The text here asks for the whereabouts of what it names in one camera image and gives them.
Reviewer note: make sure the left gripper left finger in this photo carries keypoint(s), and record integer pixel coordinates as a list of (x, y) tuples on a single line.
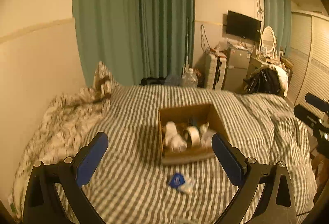
[(42, 203)]

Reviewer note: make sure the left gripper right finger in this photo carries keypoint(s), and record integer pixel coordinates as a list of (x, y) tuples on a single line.
[(276, 204)]

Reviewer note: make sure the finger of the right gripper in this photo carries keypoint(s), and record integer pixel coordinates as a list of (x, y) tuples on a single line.
[(310, 119), (316, 102)]

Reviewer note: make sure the brown tape roll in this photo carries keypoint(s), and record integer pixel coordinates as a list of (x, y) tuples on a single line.
[(191, 135)]

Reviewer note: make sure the white black plush toy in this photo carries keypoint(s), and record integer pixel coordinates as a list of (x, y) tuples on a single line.
[(172, 139)]

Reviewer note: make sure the dark clothes on chair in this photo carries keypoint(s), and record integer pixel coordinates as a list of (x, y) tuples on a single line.
[(269, 79)]

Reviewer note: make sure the white louvred wardrobe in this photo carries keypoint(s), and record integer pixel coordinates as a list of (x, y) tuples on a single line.
[(309, 55)]

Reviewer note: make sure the floral patterned duvet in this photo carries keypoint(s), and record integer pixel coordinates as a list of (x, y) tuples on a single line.
[(61, 133)]

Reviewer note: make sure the white oval vanity mirror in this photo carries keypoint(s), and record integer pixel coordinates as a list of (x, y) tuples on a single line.
[(268, 40)]

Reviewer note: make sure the grey checked bed cover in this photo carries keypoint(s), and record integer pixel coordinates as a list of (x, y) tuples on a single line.
[(130, 185)]

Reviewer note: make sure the grey mini fridge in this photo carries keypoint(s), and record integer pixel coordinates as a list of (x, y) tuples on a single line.
[(237, 63)]

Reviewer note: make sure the clear plastic lid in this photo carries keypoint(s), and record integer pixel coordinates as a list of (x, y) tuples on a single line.
[(206, 135)]

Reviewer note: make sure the small blue packet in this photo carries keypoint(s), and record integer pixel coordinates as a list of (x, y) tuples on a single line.
[(176, 181)]

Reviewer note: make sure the green curtain right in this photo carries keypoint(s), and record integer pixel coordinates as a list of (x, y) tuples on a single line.
[(278, 15)]

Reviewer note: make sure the green curtain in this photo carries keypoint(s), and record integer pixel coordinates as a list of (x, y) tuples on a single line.
[(135, 39), (278, 15)]

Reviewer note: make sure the white suitcase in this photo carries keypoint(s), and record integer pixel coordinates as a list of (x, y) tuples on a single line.
[(215, 67)]

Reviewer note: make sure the brown cardboard box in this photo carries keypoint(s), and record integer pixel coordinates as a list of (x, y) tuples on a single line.
[(184, 116)]

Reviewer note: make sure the large clear water bottle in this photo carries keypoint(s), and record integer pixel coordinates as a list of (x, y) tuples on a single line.
[(189, 78)]

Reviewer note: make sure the checked pillow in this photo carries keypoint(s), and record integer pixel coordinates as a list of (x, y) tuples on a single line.
[(104, 82)]

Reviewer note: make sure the green curtain left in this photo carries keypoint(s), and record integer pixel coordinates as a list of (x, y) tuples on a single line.
[(135, 39)]

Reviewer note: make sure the black wall television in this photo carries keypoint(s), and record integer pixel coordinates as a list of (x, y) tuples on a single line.
[(243, 26)]

